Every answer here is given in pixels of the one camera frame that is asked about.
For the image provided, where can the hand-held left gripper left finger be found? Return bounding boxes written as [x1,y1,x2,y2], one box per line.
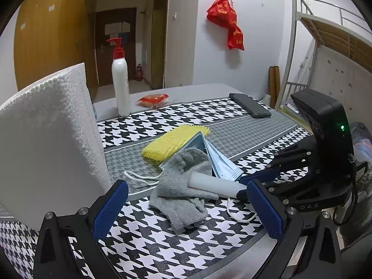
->
[33,179,129,279]

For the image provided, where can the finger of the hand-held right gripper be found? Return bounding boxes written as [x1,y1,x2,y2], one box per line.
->
[237,179,317,204]
[240,138,318,186]

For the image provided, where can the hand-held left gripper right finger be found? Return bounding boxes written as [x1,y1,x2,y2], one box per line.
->
[246,179,342,279]

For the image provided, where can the blue face mask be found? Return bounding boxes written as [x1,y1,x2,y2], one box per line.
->
[124,131,259,224]

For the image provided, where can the grey fluffy cloth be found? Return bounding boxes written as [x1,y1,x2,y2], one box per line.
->
[149,148,219,233]

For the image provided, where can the white foam box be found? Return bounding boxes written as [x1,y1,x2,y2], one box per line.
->
[0,62,112,230]

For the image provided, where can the yellow foam fruit net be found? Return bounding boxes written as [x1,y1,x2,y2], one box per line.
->
[141,124,210,162]

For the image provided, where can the black smartphone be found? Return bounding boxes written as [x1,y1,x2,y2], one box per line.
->
[229,93,272,119]

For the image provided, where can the houndstooth tablecloth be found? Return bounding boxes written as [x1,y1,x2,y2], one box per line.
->
[0,97,311,279]

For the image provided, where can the brown wooden boards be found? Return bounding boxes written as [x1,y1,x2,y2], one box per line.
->
[268,66,280,106]

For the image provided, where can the metal bunk bed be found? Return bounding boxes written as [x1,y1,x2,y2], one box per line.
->
[275,0,372,128]

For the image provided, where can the red snack packet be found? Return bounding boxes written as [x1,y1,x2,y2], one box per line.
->
[137,93,169,109]

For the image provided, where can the white pump bottle red cap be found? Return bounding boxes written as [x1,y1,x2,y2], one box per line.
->
[106,37,133,117]

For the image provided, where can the dark brown door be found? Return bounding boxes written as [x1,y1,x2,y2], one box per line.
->
[96,7,137,87]

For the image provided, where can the red plastic bag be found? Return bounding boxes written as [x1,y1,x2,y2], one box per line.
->
[207,0,245,51]

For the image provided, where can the paper notices on door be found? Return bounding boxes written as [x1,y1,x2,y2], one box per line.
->
[104,22,131,43]

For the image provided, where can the wooden wardrobe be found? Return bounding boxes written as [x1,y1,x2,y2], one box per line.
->
[14,0,98,99]

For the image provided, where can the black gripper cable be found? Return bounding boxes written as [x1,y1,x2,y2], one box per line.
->
[333,180,361,226]

